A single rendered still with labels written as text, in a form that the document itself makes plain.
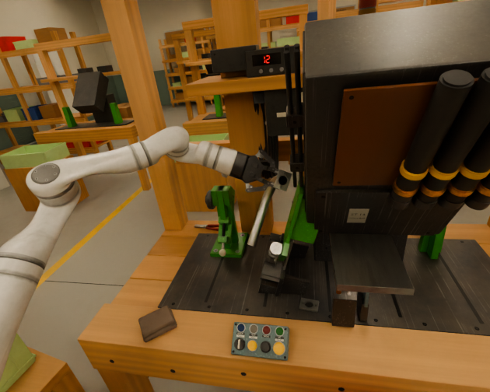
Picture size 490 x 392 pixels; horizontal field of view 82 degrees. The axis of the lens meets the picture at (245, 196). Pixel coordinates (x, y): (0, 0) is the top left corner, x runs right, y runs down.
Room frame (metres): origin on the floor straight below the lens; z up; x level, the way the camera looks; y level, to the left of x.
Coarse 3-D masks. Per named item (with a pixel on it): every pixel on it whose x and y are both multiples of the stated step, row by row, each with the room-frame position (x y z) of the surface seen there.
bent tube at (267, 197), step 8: (280, 176) 0.75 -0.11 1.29; (288, 176) 0.75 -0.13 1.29; (280, 184) 0.74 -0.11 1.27; (288, 184) 0.74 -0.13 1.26; (264, 192) 0.85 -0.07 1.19; (272, 192) 0.84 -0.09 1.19; (264, 200) 0.83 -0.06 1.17; (264, 208) 0.82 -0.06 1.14; (256, 216) 0.82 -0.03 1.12; (264, 216) 0.81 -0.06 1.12; (256, 224) 0.79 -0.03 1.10; (256, 232) 0.78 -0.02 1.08; (248, 240) 0.78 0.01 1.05; (256, 240) 0.77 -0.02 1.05
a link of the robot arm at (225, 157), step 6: (222, 150) 0.76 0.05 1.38; (228, 150) 0.77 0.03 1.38; (234, 150) 0.78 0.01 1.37; (216, 156) 0.75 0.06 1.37; (222, 156) 0.75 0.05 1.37; (228, 156) 0.75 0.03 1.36; (234, 156) 0.75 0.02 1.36; (216, 162) 0.75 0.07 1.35; (222, 162) 0.74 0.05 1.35; (228, 162) 0.74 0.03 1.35; (216, 168) 0.75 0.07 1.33; (222, 168) 0.74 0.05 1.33; (228, 168) 0.74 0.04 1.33; (222, 174) 0.81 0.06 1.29; (228, 174) 0.75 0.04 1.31
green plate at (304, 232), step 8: (296, 192) 0.73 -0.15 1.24; (304, 192) 0.70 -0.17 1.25; (296, 200) 0.67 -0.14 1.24; (304, 200) 0.67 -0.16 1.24; (296, 208) 0.66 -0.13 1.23; (304, 208) 0.67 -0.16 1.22; (296, 216) 0.66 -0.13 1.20; (304, 216) 0.67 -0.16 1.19; (288, 224) 0.72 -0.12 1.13; (296, 224) 0.67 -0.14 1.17; (304, 224) 0.67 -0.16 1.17; (312, 224) 0.66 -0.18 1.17; (288, 232) 0.67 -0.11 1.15; (296, 232) 0.67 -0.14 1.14; (304, 232) 0.67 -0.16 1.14; (312, 232) 0.66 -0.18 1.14; (288, 240) 0.67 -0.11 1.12; (304, 240) 0.67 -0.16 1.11; (312, 240) 0.66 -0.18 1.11
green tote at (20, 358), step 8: (16, 336) 0.62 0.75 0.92; (16, 344) 0.61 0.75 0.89; (24, 344) 0.62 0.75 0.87; (16, 352) 0.60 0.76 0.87; (24, 352) 0.61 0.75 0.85; (8, 360) 0.57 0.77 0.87; (16, 360) 0.59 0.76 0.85; (24, 360) 0.60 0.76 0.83; (32, 360) 0.61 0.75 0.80; (8, 368) 0.56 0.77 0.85; (16, 368) 0.58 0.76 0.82; (24, 368) 0.59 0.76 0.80; (8, 376) 0.55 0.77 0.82; (16, 376) 0.57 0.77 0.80; (0, 384) 0.53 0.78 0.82; (8, 384) 0.54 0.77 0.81
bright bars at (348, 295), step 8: (336, 296) 0.54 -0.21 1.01; (344, 296) 0.54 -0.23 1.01; (352, 296) 0.54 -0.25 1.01; (336, 304) 0.53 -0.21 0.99; (344, 304) 0.53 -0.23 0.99; (352, 304) 0.52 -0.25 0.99; (336, 312) 0.53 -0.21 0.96; (344, 312) 0.53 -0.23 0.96; (352, 312) 0.52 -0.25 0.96; (336, 320) 0.53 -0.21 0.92; (344, 320) 0.53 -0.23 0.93; (352, 320) 0.52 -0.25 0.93
